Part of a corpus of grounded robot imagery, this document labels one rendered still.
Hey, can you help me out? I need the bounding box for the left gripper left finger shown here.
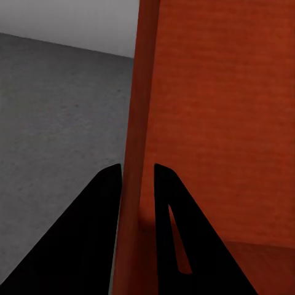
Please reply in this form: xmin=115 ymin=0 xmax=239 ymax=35
xmin=0 ymin=163 xmax=122 ymax=295

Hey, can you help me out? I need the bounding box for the storage box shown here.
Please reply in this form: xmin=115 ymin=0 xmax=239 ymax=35
xmin=112 ymin=0 xmax=295 ymax=295

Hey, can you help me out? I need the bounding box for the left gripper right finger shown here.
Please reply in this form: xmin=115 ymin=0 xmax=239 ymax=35
xmin=154 ymin=164 xmax=258 ymax=295

